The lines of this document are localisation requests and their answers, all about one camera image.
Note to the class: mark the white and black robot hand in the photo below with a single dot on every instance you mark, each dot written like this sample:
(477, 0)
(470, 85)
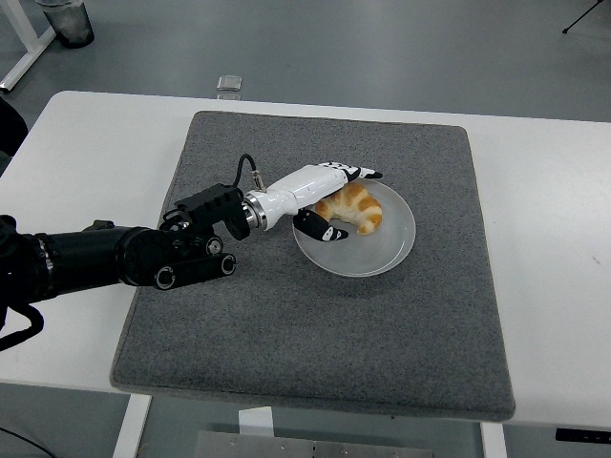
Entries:
(305, 183)

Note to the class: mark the golden croissant bread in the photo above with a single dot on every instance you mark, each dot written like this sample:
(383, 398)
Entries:
(358, 205)

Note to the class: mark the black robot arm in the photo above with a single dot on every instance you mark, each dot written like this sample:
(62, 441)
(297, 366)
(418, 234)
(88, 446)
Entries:
(95, 253)

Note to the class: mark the round light grey plate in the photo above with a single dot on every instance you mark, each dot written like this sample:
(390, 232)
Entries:
(363, 257)

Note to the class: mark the grey metal plate with screws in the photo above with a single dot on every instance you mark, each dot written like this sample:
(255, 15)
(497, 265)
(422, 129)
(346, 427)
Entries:
(286, 448)

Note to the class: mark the small clear floor box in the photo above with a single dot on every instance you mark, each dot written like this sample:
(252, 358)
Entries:
(229, 83)

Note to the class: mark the grey felt mat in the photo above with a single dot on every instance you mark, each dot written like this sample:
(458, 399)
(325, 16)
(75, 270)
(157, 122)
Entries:
(286, 324)

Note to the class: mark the black bin with plastic liner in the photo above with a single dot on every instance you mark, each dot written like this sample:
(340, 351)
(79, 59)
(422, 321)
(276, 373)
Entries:
(71, 28)

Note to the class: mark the black tripod leg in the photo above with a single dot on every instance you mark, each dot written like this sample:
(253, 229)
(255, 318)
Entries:
(565, 31)

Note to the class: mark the white table leg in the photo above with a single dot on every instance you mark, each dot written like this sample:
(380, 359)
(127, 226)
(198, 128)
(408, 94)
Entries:
(131, 429)
(494, 441)

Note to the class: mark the black table control panel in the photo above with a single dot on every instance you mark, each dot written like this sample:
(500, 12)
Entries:
(582, 434)

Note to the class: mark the white bracket under table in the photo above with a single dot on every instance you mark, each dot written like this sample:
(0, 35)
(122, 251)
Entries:
(255, 420)

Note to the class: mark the white desk leg frame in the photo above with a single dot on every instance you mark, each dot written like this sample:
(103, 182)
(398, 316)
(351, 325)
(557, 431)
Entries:
(28, 45)

